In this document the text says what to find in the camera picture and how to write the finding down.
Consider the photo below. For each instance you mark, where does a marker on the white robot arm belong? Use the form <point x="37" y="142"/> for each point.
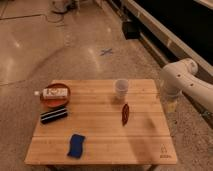
<point x="180" y="77"/>

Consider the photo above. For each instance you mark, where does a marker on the wooden table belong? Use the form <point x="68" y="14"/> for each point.
<point x="95" y="113"/>

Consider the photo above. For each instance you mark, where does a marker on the dark red patterned object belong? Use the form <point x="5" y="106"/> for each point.
<point x="125" y="114"/>

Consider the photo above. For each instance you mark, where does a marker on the white labelled bottle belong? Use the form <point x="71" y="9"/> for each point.
<point x="53" y="93"/>

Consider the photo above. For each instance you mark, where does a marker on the black box on floor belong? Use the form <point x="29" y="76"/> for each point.
<point x="130" y="30"/>

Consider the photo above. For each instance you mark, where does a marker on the blue sponge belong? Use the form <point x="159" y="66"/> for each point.
<point x="76" y="146"/>

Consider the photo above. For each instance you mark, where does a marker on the black striped case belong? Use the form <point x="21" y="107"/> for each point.
<point x="53" y="115"/>

